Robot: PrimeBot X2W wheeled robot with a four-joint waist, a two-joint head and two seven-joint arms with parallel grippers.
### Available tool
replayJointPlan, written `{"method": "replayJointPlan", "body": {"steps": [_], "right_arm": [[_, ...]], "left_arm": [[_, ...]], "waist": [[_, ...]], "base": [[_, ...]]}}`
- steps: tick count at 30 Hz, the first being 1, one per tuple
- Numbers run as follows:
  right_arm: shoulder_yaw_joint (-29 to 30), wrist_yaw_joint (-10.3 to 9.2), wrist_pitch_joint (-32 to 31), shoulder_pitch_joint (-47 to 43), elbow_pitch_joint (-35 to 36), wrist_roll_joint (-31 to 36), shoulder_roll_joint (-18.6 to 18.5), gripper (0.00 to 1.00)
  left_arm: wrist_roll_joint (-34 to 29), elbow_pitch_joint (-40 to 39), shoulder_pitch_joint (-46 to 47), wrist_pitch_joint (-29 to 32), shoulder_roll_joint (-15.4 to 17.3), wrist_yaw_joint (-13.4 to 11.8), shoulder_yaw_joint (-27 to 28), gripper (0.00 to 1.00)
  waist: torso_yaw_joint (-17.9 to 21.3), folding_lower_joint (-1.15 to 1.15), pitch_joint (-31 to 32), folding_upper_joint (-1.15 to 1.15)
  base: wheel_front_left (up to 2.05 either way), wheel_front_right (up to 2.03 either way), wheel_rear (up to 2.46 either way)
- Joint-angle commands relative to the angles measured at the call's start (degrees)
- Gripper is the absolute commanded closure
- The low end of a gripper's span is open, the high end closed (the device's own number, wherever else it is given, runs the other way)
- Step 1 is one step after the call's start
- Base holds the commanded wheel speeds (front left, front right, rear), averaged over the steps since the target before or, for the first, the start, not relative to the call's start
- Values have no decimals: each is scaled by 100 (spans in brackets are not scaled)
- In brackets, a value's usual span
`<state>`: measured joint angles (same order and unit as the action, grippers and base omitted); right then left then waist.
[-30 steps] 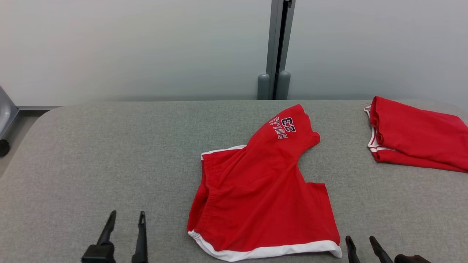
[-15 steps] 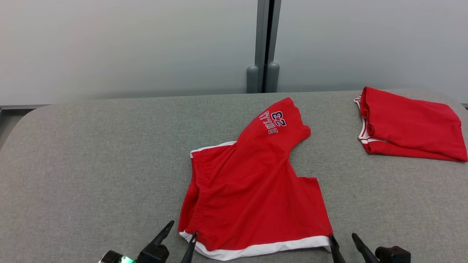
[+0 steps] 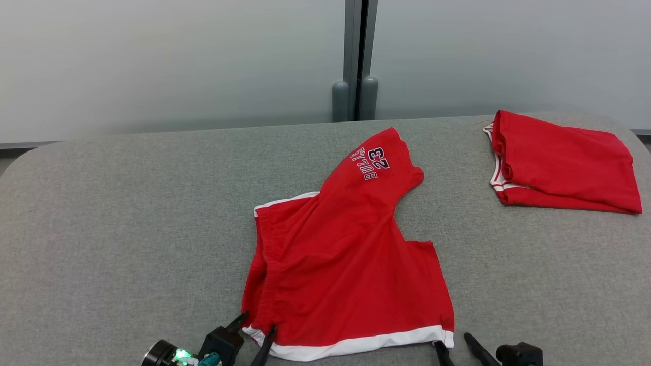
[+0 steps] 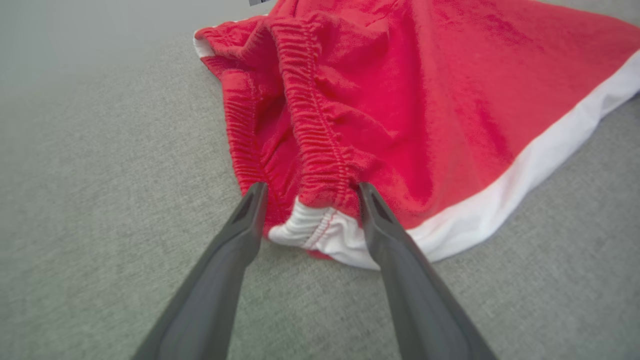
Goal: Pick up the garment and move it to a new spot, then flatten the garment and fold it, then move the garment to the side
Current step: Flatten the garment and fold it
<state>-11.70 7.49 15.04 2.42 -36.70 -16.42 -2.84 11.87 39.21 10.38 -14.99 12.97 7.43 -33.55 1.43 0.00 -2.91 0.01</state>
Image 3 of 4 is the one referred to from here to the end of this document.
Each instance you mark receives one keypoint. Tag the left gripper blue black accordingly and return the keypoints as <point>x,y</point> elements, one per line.
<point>160,356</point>

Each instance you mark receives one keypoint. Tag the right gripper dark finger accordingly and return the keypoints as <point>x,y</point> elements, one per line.
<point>443,356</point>
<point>480,352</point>

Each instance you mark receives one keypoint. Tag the red shorts white stripe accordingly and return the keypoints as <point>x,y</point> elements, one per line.
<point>330,264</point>

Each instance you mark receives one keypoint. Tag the red basketball jersey white sleeves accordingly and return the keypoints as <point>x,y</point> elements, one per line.
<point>559,162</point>

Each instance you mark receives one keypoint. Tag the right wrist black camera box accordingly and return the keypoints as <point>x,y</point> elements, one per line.
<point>519,355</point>

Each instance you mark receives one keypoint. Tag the grey partition joint post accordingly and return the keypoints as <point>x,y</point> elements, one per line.
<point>351,40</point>

